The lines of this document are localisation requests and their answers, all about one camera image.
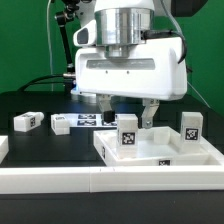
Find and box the white square tabletop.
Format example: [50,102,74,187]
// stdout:
[93,127,224,167]

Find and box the white U-shaped fence wall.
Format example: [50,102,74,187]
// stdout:
[0,135,224,194]

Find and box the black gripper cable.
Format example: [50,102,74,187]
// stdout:
[141,0,194,74]

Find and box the black cable on table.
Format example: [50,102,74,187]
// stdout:
[17,74,76,92]

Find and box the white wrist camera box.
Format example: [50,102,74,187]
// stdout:
[73,28,96,47]

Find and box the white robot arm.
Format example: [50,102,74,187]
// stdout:
[73,0,208,128]

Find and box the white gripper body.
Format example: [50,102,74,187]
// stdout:
[75,37,187,101]

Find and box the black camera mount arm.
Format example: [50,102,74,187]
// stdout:
[55,0,80,92]

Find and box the grey cable on backdrop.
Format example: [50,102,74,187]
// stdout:
[46,0,56,92]

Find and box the white sheet with fiducial markers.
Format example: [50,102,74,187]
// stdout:
[63,113,117,128]

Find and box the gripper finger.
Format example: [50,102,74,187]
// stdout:
[97,95,115,122]
[141,99,160,129]

